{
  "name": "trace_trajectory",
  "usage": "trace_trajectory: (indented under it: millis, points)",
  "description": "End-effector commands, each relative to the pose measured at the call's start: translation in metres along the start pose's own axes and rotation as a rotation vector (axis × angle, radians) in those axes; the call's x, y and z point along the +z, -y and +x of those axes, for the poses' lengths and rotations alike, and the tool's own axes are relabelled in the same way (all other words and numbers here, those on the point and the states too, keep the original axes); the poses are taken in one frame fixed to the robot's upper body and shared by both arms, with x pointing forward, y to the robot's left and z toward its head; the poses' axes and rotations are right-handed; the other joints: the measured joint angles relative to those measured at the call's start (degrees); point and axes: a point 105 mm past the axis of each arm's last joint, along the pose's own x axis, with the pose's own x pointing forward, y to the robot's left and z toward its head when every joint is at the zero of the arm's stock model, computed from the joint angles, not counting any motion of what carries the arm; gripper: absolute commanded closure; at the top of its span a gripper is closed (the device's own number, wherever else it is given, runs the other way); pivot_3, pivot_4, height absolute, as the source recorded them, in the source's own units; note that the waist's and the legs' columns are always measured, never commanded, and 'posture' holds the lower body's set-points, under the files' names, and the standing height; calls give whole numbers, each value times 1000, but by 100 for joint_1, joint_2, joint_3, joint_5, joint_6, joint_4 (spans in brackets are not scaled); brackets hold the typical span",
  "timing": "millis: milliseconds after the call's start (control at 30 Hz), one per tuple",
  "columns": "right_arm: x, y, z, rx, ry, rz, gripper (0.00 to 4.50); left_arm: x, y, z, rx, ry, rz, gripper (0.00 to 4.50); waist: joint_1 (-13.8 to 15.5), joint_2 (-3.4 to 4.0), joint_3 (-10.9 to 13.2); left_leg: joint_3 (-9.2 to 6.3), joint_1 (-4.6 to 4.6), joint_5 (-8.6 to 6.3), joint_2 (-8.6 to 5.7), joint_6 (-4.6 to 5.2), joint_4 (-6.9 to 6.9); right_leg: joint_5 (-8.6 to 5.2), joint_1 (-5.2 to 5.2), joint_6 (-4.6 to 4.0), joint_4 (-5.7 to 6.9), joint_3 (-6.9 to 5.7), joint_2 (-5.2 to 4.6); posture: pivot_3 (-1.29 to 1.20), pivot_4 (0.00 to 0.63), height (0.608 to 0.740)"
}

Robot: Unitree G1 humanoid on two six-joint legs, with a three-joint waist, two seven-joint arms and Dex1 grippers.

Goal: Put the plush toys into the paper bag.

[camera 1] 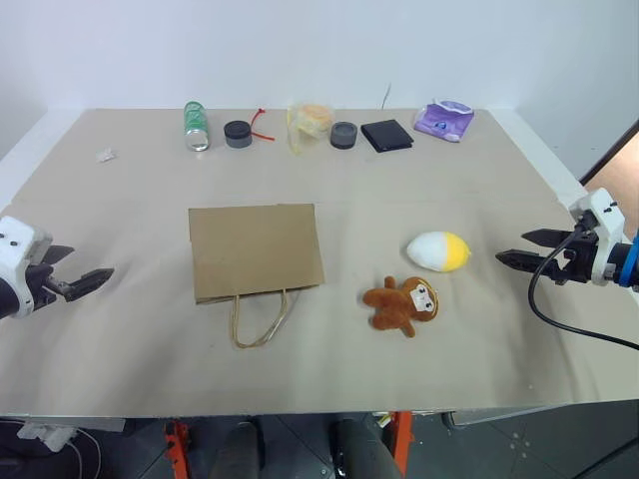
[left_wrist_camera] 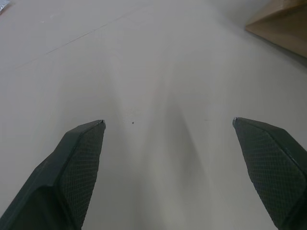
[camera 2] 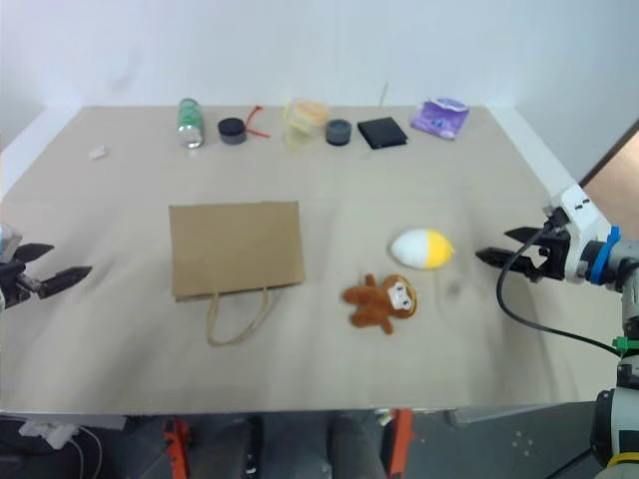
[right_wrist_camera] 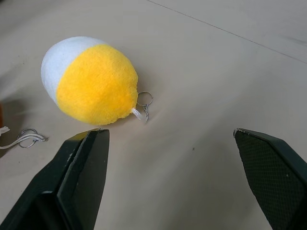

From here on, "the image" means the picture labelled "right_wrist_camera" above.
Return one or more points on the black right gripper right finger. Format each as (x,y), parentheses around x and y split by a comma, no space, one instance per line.
(271,175)

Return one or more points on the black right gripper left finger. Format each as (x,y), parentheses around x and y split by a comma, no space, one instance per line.
(72,182)

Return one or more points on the yellow and white plush ball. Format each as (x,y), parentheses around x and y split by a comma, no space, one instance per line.
(93,82)

